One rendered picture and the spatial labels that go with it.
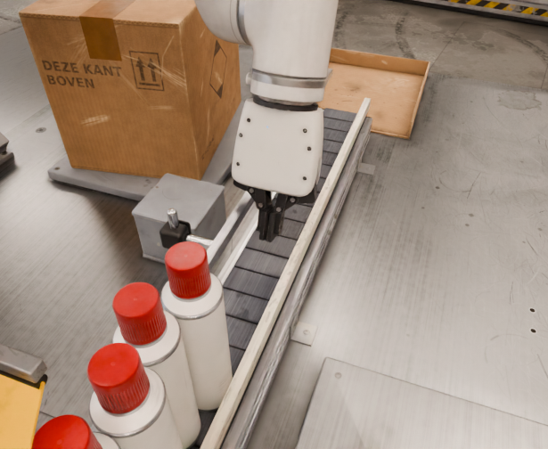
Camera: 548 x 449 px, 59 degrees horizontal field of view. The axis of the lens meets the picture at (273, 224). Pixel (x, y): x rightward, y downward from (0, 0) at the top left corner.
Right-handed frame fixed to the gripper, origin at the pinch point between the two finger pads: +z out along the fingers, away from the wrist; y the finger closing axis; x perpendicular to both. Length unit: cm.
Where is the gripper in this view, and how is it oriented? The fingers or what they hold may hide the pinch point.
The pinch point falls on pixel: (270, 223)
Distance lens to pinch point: 61.1
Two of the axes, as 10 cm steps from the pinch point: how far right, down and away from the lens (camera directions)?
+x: 3.2, -3.4, 8.8
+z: -1.2, 9.1, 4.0
